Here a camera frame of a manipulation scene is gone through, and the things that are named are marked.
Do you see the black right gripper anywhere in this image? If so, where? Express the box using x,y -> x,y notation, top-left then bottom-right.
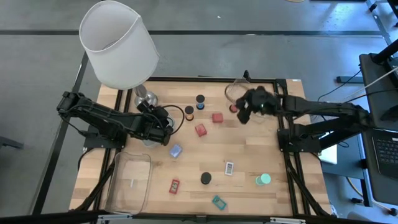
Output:
236,86 -> 279,124

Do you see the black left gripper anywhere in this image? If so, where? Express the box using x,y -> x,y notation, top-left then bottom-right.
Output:
141,107 -> 174,146

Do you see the light blue box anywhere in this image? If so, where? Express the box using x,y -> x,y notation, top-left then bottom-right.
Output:
169,144 -> 183,159

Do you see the black-capped hourglass orange sand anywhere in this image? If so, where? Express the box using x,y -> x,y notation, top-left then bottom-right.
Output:
184,105 -> 195,122

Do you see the black-capped hourglass blue sand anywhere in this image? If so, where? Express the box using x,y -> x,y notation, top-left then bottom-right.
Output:
195,94 -> 206,111

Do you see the red digital timer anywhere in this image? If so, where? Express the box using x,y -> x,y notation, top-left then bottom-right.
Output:
169,179 -> 181,195

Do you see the black-capped hourglass indigo sand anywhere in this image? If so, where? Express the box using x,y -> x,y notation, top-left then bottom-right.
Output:
200,171 -> 213,185

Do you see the green hourglass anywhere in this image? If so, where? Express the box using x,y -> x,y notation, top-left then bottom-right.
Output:
255,173 -> 272,187

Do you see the teal digital timer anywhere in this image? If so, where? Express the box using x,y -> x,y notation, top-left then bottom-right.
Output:
211,195 -> 228,211

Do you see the grey plastic bin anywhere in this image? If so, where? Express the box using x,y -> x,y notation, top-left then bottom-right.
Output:
136,107 -> 177,149

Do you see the clear plastic bin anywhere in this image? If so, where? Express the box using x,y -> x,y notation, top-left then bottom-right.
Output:
224,77 -> 280,124
104,151 -> 154,215

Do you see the silver lamp base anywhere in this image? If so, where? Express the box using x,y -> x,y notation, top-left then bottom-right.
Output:
133,83 -> 159,108

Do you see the white box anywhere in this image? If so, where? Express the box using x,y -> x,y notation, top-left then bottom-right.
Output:
318,144 -> 338,165

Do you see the white lamp shade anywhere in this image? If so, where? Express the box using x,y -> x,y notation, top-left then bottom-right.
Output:
78,0 -> 160,91

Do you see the black floor bar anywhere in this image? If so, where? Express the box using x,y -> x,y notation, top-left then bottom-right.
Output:
336,75 -> 364,84

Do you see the black laptop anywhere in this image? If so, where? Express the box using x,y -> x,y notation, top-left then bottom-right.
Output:
359,52 -> 398,180

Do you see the black cart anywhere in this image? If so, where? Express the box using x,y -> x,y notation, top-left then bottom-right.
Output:
320,130 -> 398,208

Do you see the black aluminium table frame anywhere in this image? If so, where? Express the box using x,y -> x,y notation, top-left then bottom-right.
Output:
70,76 -> 333,224

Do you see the black outer rig frame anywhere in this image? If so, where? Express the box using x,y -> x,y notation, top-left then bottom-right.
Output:
0,51 -> 398,224

